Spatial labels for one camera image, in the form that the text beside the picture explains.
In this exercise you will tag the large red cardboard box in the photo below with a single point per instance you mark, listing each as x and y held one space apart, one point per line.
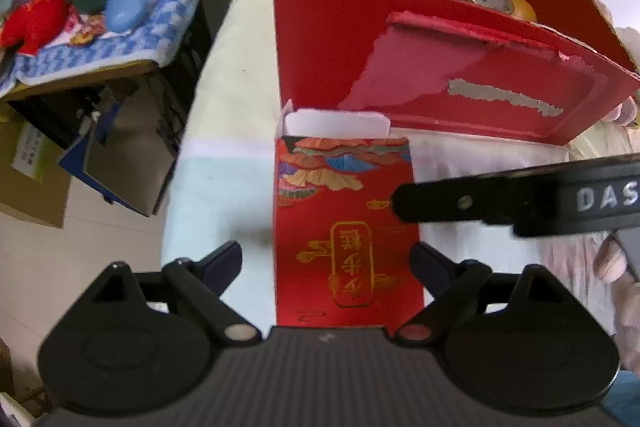
330 37

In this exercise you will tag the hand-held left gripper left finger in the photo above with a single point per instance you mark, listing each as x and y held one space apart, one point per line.
225 262

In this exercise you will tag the brown cardboard box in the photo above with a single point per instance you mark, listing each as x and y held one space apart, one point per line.
30 187

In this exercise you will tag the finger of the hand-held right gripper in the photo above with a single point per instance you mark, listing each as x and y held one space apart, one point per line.
450 202

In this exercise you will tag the yellow round toy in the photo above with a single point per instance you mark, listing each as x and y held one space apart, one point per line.
522 9

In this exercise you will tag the blue checkered cloth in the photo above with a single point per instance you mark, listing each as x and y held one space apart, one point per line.
165 7

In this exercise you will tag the red decorated paper carton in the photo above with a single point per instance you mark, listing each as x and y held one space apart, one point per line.
345 207

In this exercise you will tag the colourful printed packet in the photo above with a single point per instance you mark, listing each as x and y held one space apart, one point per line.
85 28

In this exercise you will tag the open blue edged cardboard box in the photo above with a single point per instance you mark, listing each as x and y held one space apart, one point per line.
125 162

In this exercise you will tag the person's right hand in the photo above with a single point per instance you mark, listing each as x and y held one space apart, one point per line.
611 262

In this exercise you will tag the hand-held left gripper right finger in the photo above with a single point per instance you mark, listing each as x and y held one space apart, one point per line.
427 264

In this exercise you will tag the red plush toy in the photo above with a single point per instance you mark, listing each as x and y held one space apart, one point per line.
37 19

